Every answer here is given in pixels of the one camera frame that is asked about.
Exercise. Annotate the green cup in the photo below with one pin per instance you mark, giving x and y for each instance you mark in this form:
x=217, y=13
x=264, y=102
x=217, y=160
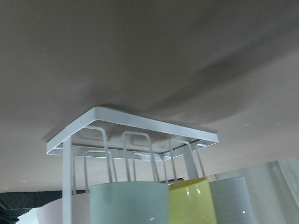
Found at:
x=129, y=203

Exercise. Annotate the yellow cup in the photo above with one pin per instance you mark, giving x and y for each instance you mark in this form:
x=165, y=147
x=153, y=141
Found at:
x=190, y=202

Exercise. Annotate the grey cup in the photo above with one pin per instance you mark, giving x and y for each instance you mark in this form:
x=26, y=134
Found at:
x=231, y=201

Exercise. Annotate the pink cup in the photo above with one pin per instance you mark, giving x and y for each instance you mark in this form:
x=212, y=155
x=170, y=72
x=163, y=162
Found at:
x=51, y=213

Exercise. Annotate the white wire cup rack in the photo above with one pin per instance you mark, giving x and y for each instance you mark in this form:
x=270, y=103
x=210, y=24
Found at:
x=131, y=145

